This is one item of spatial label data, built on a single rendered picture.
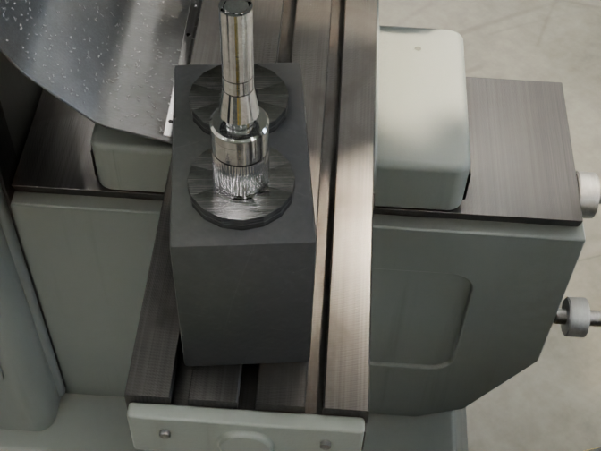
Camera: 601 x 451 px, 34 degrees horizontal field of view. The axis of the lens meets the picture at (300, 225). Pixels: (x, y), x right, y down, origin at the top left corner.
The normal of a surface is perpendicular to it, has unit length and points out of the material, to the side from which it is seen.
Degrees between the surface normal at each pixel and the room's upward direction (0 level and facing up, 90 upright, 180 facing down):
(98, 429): 0
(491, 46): 0
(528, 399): 0
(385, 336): 90
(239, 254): 90
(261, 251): 90
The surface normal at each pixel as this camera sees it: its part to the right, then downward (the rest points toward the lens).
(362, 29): 0.03, -0.63
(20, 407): -0.06, 0.64
